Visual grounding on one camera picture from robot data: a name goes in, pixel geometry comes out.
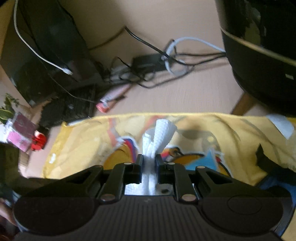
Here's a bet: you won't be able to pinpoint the black power adapter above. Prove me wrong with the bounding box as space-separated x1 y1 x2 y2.
132 53 166 74

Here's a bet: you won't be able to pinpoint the black keyboard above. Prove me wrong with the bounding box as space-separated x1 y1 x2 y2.
39 85 96 128

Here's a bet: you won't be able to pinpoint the green plant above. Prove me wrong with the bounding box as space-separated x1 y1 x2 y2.
0 93 20 125

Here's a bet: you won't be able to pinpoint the black computer monitor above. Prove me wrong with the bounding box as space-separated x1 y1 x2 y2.
1 1 103 106

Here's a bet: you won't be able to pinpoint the pink tube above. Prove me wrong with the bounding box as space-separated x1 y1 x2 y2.
96 83 132 113

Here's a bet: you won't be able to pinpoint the white paper towel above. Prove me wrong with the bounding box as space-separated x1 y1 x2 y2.
125 119 177 196

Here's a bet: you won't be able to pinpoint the red black small figurine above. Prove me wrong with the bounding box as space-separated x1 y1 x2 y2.
31 126 49 151

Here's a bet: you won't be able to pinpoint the pink maroon box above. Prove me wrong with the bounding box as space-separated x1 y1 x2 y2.
1 112 37 152

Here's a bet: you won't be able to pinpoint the yellow cartoon printed towel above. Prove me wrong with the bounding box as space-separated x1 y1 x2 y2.
42 113 295 185

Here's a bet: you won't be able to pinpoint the white usb cable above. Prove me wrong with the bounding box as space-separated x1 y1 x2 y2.
13 0 73 76

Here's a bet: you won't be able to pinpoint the black tangled cables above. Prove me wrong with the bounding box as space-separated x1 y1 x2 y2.
101 26 227 90

